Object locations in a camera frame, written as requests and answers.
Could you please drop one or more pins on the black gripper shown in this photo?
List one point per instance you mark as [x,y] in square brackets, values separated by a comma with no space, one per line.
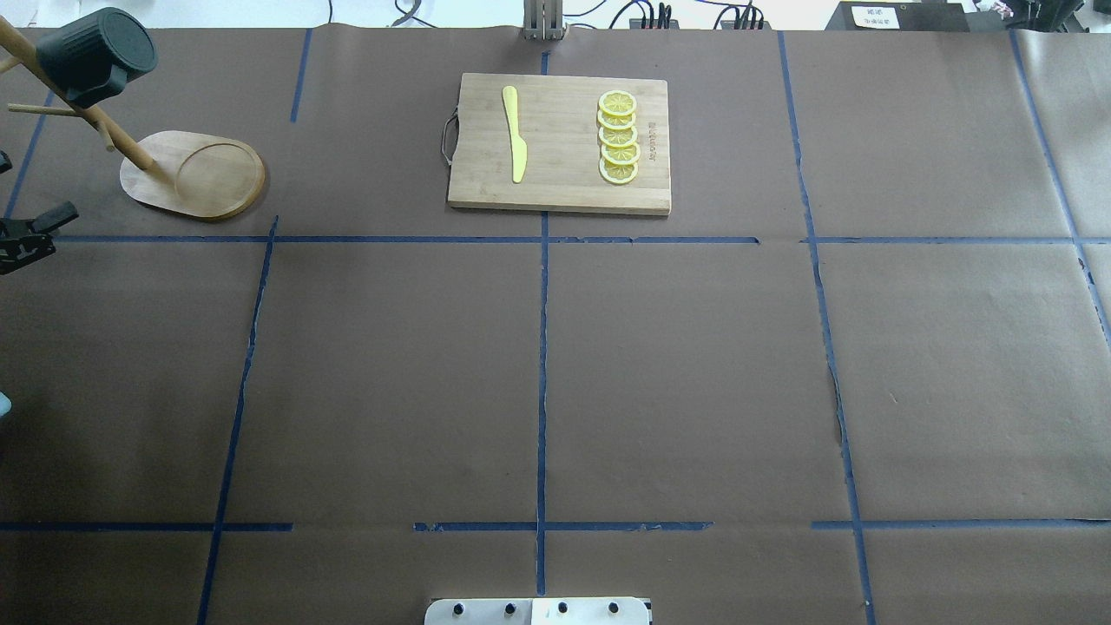
[26,236]

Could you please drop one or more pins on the blue mug yellow inside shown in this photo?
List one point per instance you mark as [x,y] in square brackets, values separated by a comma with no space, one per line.
[96,56]

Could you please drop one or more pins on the wooden cup storage rack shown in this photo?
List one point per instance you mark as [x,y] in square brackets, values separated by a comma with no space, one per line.
[191,174]

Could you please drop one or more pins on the yellow plastic knife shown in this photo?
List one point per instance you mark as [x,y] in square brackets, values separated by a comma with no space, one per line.
[518,146]

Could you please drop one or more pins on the wooden cutting board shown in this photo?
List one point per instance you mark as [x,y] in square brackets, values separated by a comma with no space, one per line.
[558,121]

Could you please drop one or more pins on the lemon slice three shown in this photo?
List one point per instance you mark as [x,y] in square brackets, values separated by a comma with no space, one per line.
[617,138]

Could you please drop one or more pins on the lemon slice two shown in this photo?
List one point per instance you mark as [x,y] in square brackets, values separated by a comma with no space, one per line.
[615,122]

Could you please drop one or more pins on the lemon slice four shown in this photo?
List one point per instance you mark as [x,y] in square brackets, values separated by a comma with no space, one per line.
[620,156]

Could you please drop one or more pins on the black box with label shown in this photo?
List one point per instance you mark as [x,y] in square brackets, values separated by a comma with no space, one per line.
[909,16]

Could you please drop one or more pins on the aluminium frame post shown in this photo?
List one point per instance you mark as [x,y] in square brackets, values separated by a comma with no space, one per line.
[544,20]

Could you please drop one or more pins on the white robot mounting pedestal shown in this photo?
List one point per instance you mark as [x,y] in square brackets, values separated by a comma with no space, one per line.
[540,610]

